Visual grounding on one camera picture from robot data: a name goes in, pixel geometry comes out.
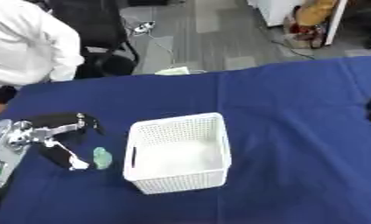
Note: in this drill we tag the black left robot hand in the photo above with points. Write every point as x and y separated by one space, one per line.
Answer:
56 120

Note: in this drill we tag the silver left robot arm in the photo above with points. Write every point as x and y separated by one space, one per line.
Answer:
5 148

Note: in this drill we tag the pale green translucent object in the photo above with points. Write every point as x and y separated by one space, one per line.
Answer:
102 157

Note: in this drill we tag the person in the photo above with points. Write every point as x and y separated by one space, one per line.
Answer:
25 43

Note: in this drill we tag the white board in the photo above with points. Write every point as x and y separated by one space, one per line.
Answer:
335 22

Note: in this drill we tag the black office chair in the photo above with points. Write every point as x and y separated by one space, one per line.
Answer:
99 35

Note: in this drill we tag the yellow and red bag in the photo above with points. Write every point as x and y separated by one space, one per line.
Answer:
308 23

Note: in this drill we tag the white perforated plastic basket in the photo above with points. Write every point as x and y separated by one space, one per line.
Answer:
177 153

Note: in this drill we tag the pale green crumpled bag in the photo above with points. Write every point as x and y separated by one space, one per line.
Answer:
173 71

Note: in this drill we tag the white power strip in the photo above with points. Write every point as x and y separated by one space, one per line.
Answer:
143 26

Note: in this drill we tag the white cabinet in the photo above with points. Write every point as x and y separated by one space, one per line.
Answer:
275 10

